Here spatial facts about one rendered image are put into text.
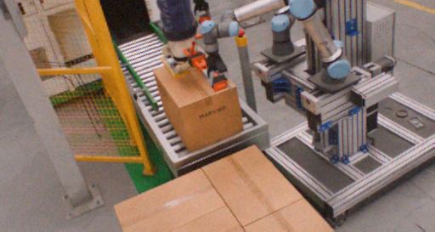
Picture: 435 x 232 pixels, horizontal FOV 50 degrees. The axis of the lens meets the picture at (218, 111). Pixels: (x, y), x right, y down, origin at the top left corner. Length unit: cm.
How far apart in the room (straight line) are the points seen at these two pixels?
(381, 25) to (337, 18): 34
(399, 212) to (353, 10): 140
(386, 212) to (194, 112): 147
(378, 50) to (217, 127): 114
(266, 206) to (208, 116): 71
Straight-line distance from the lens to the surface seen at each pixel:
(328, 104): 280
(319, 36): 249
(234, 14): 256
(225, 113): 310
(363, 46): 311
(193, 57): 290
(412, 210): 349
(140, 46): 488
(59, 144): 362
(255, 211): 273
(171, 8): 292
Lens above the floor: 251
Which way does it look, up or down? 34 degrees down
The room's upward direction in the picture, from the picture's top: 12 degrees counter-clockwise
